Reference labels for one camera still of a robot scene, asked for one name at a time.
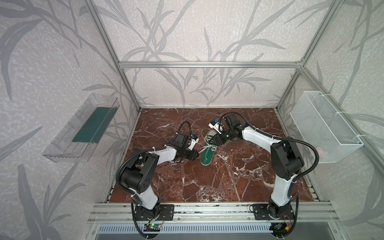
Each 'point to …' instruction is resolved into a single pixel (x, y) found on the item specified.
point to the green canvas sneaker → (208, 151)
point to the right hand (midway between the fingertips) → (211, 136)
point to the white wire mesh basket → (324, 127)
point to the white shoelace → (207, 146)
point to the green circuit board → (152, 227)
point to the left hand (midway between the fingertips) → (198, 149)
